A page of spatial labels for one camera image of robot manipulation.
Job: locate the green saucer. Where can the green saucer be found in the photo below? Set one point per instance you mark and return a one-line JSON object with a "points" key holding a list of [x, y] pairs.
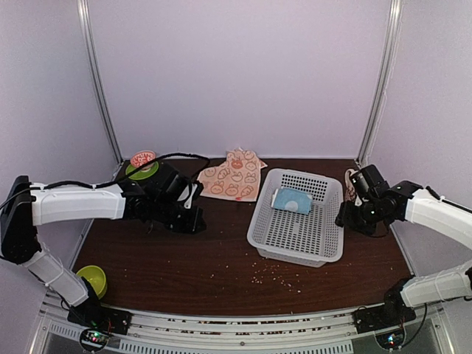
{"points": [[142, 174]]}

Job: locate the right aluminium frame post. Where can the right aluminium frame post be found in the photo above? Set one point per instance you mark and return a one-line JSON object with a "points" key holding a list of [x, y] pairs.
{"points": [[390, 48]]}

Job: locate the aluminium frame post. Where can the aluminium frame post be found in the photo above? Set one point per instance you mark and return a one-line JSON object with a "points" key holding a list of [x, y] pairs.
{"points": [[98, 89], [390, 48]]}

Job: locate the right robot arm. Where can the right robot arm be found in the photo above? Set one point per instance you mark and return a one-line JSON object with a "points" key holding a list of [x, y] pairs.
{"points": [[427, 208]]}

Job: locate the beige patterned mug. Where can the beige patterned mug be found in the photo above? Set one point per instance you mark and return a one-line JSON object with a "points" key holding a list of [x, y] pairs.
{"points": [[350, 193]]}

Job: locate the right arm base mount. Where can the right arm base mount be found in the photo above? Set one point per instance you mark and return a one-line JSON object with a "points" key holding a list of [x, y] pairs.
{"points": [[378, 318]]}

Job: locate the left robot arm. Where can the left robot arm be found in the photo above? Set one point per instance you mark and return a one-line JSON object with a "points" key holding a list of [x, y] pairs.
{"points": [[30, 205]]}

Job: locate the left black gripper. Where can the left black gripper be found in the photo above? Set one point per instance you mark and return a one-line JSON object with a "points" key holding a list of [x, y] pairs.
{"points": [[191, 226]]}

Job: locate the beige bunny print towel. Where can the beige bunny print towel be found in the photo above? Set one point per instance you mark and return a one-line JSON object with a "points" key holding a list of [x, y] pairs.
{"points": [[236, 179]]}

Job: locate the blue polka dot towel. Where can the blue polka dot towel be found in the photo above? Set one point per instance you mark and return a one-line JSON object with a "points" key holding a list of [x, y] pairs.
{"points": [[291, 200]]}

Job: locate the front aluminium rail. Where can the front aluminium rail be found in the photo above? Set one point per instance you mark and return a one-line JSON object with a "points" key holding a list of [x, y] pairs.
{"points": [[328, 332]]}

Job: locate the left aluminium frame post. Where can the left aluminium frame post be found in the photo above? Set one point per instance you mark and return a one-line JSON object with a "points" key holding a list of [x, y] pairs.
{"points": [[98, 89]]}

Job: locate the red patterned small bowl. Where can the red patterned small bowl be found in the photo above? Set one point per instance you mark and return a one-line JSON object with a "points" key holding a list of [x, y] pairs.
{"points": [[142, 157]]}

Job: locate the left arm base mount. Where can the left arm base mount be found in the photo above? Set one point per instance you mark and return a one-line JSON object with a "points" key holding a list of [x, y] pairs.
{"points": [[105, 319]]}

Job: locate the white plastic basket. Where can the white plastic basket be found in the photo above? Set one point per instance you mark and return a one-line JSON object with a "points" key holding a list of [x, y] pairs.
{"points": [[307, 240]]}

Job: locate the lime green bowl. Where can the lime green bowl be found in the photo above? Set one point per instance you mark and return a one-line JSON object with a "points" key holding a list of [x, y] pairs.
{"points": [[96, 277]]}

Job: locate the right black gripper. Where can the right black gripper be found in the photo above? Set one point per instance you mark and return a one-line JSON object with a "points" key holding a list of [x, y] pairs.
{"points": [[344, 217]]}

